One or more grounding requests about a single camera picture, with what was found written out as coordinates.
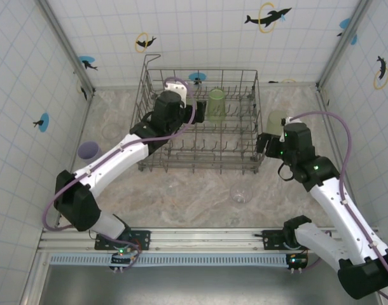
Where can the aluminium left corner post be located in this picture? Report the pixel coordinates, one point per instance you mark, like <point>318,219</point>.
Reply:
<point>66,47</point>

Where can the lilac plastic cup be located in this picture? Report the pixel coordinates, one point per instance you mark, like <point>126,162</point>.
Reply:
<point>89,152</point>

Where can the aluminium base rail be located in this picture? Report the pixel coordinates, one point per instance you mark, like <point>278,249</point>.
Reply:
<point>197,238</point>

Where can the blue shape sticker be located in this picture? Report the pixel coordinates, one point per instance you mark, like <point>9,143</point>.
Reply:
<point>345,23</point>

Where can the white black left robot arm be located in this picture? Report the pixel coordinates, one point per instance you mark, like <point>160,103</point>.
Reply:
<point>117,152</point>

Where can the seal blue circle sticker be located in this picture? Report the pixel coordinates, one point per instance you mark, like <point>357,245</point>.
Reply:
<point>45,122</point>

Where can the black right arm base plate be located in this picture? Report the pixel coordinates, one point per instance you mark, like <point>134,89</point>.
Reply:
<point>270,238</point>

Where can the aluminium right corner post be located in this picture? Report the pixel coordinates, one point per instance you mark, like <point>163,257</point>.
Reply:
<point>340,47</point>

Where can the left controller board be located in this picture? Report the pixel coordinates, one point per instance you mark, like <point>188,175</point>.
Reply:
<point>121,259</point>

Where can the right controller board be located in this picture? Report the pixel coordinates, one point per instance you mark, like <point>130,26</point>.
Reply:
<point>297,261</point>

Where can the frosted pale green cup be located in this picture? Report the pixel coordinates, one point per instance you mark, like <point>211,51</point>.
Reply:
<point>275,122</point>

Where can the controller board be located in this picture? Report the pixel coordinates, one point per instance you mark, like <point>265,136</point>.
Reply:
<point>121,259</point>
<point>297,261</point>

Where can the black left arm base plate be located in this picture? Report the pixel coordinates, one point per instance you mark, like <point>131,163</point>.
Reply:
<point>143,238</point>

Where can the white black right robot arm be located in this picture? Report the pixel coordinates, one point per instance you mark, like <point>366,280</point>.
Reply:
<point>334,206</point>

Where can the clear glass cup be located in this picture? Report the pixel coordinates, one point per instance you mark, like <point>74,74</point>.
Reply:
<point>112,131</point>
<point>241,193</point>

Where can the aluminium corner post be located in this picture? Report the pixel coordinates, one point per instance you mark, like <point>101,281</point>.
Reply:
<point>66,47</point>
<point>340,47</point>

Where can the aluminium side rail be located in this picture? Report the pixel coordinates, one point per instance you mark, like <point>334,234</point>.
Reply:
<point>326,105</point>

